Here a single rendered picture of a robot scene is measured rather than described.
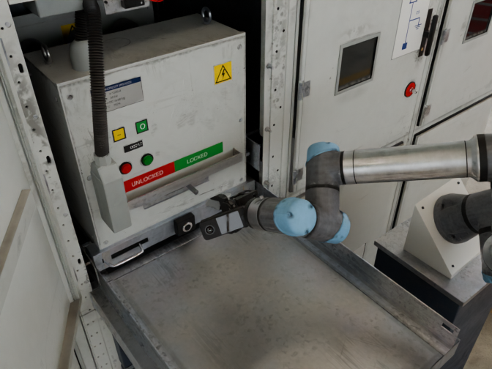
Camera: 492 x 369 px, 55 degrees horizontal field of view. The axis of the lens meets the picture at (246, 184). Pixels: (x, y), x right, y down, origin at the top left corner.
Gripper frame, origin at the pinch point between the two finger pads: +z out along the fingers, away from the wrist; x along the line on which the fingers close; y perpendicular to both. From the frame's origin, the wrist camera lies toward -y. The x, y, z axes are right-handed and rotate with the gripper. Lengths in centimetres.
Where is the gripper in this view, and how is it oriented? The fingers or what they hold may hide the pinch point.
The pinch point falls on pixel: (209, 212)
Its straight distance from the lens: 122.9
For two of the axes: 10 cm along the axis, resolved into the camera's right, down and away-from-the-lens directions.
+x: -3.2, -9.3, -2.0
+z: -5.4, 0.0, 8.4
